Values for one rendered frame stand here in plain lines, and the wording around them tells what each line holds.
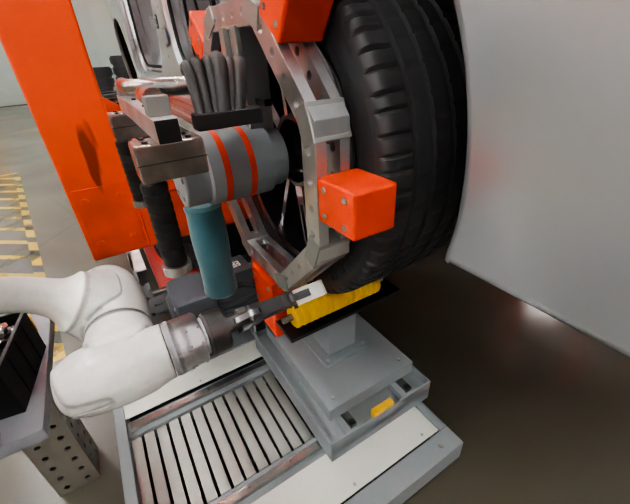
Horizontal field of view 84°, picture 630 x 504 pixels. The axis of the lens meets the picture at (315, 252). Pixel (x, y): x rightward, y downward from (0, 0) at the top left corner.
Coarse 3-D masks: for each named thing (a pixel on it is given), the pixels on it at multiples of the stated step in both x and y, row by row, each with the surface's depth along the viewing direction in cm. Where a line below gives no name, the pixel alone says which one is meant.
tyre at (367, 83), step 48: (336, 0) 49; (384, 0) 51; (432, 0) 56; (336, 48) 51; (384, 48) 49; (432, 48) 52; (384, 96) 48; (432, 96) 51; (384, 144) 49; (432, 144) 54; (432, 192) 57; (384, 240) 57; (432, 240) 67; (336, 288) 74
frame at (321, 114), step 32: (256, 0) 50; (256, 32) 53; (288, 64) 48; (320, 64) 51; (288, 96) 50; (320, 96) 51; (320, 128) 48; (320, 160) 50; (256, 224) 94; (320, 224) 55; (256, 256) 88; (288, 256) 83; (320, 256) 57; (288, 288) 75
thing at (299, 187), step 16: (320, 48) 55; (272, 80) 88; (336, 80) 54; (272, 96) 79; (272, 112) 79; (288, 112) 74; (288, 128) 80; (288, 144) 83; (352, 144) 55; (352, 160) 56; (288, 176) 83; (272, 192) 99; (288, 192) 85; (272, 208) 97; (288, 208) 90; (304, 208) 80; (272, 224) 95; (288, 224) 95; (304, 224) 83; (288, 240) 91; (304, 240) 91
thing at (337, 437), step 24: (264, 336) 128; (288, 384) 107; (408, 384) 103; (312, 408) 101; (360, 408) 100; (384, 408) 97; (408, 408) 104; (312, 432) 100; (336, 432) 95; (360, 432) 95; (336, 456) 93
